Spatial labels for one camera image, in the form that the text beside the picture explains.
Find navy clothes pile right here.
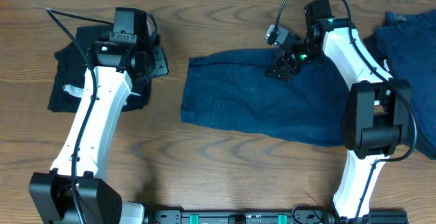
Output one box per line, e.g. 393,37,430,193
375,10,435,160

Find black garment in pile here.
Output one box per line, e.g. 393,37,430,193
363,33,396,78

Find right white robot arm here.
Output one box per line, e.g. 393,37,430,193
265,15,416,223

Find navy blue shorts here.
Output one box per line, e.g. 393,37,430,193
180,49,349,146

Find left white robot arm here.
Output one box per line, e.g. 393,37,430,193
29,42,168,223

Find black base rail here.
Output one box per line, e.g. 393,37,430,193
146,210,409,224

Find folded black shorts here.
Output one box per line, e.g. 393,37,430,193
48,25,160,113

